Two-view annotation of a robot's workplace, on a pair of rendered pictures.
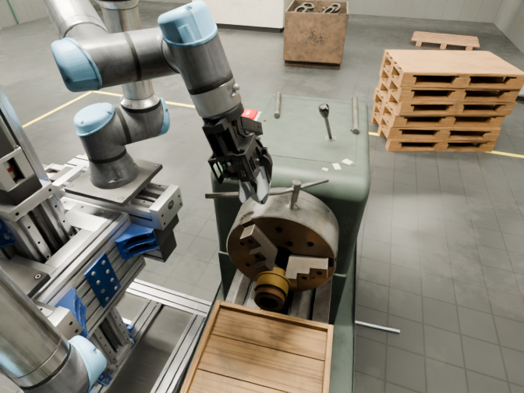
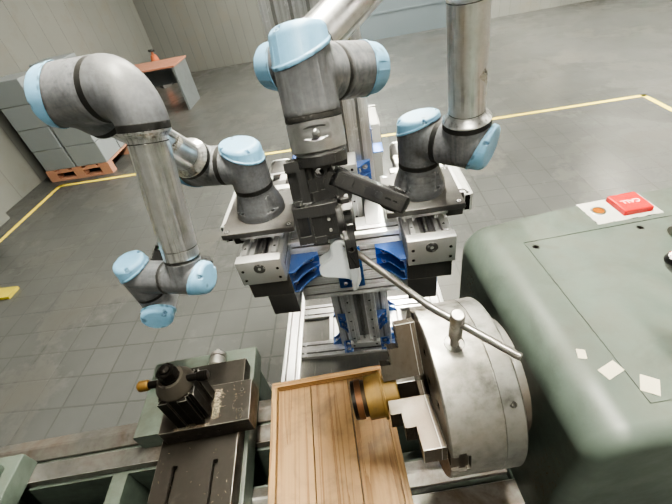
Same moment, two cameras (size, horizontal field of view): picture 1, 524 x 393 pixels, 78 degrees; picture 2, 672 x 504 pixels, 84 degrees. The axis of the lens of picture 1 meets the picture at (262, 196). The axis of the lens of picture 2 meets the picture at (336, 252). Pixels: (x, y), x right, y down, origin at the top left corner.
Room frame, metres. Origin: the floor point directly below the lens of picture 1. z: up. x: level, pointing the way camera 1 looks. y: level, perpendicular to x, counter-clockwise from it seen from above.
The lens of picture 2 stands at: (0.40, -0.40, 1.78)
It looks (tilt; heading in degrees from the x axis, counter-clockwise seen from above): 40 degrees down; 78
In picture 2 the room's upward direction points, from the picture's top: 12 degrees counter-clockwise
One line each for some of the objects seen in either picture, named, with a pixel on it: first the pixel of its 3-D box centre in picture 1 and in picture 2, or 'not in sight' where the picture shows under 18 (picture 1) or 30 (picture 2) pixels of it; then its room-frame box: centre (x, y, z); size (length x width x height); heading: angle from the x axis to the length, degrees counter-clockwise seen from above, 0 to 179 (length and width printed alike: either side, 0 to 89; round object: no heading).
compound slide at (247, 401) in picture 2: not in sight; (210, 410); (0.14, 0.14, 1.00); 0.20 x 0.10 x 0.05; 166
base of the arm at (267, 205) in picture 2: not in sight; (257, 196); (0.41, 0.65, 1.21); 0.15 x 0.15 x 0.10
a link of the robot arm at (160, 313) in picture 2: not in sight; (160, 302); (0.09, 0.37, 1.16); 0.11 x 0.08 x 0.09; 79
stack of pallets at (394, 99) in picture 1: (437, 100); not in sight; (3.29, -1.86, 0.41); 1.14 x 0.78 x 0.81; 89
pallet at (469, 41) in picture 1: (444, 40); not in sight; (7.09, -3.71, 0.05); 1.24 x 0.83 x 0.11; 68
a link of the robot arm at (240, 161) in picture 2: not in sight; (243, 162); (0.40, 0.65, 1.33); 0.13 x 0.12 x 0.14; 150
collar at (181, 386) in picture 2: not in sight; (173, 380); (0.11, 0.15, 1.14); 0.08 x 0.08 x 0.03
